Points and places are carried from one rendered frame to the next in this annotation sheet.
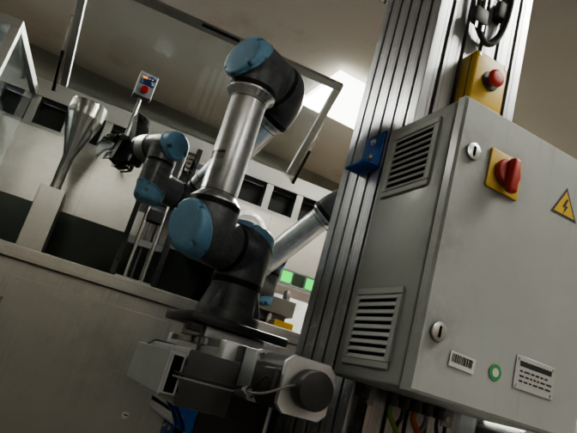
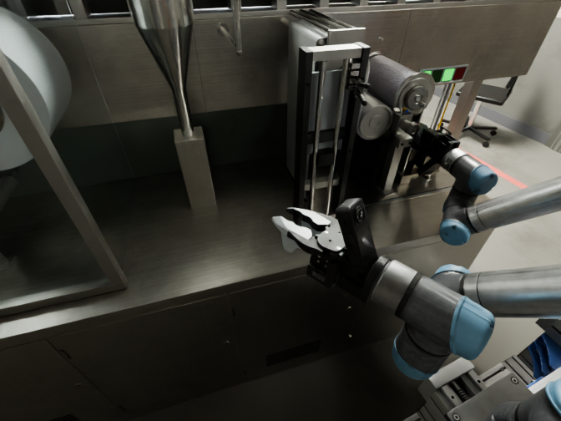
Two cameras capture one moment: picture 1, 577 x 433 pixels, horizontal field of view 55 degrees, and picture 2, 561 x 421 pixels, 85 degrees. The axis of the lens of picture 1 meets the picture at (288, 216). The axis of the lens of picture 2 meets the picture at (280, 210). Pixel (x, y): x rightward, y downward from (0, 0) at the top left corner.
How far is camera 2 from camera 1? 1.57 m
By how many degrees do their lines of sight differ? 57
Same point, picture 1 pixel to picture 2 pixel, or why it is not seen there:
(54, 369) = (293, 314)
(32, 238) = (200, 192)
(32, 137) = (106, 42)
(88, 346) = (312, 296)
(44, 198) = (188, 155)
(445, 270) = not seen: outside the picture
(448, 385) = not seen: outside the picture
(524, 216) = not seen: outside the picture
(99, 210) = (227, 94)
